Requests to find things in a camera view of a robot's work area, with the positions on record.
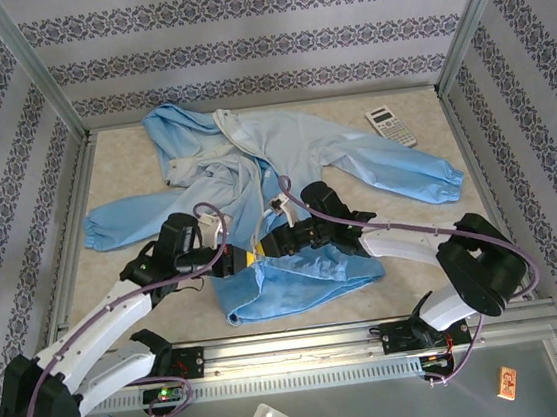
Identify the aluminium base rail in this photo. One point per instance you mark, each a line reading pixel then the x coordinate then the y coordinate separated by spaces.
pixel 294 345

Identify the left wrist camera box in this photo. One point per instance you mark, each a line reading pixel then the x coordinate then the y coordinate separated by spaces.
pixel 210 225

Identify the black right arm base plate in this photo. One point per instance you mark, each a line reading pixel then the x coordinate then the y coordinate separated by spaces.
pixel 399 338

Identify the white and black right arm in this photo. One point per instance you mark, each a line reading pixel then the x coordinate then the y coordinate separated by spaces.
pixel 399 247

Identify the light blue zip jacket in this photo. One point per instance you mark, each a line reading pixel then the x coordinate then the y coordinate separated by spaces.
pixel 301 140

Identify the small orange printed box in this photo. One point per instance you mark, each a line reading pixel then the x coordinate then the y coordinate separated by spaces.
pixel 508 382

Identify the aluminium frame post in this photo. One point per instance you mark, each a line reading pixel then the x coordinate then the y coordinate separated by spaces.
pixel 36 70
pixel 475 10

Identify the white scientific calculator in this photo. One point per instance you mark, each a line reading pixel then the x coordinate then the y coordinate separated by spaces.
pixel 391 127

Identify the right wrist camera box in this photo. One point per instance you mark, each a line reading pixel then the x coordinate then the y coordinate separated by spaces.
pixel 280 205

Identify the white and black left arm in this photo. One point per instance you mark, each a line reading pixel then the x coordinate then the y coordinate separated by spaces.
pixel 109 308

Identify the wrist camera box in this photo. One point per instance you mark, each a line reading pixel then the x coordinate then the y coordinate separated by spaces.
pixel 210 225
pixel 280 205

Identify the aluminium side rail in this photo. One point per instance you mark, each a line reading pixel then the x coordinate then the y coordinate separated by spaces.
pixel 72 232

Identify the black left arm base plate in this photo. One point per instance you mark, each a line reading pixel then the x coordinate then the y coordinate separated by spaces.
pixel 189 363

